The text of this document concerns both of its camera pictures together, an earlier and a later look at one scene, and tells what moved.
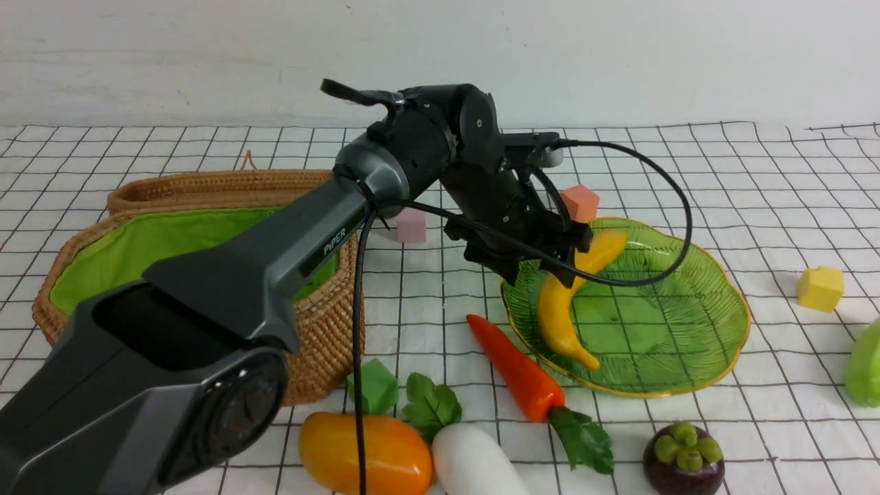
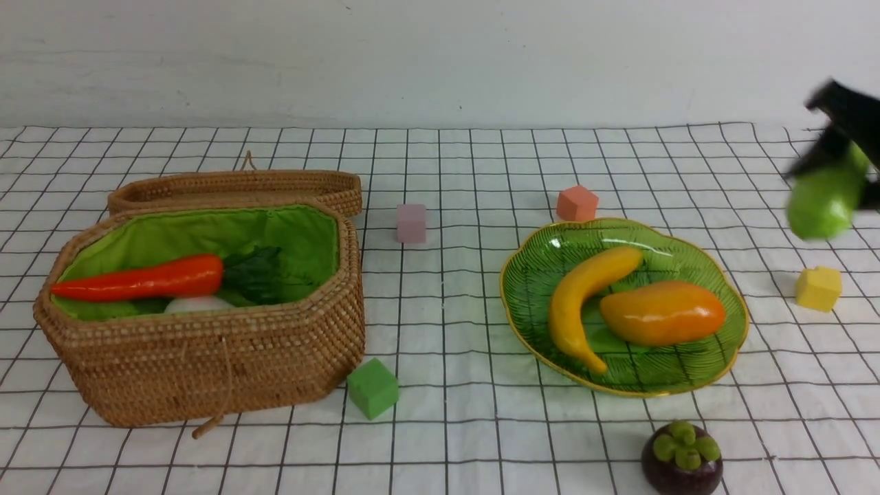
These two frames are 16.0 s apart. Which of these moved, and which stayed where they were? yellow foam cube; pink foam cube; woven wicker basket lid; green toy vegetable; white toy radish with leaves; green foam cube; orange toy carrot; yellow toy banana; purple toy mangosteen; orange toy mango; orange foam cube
Moved: yellow toy banana; orange toy mango; green toy vegetable; white toy radish with leaves; orange toy carrot
Stayed: orange foam cube; green foam cube; woven wicker basket lid; yellow foam cube; pink foam cube; purple toy mangosteen
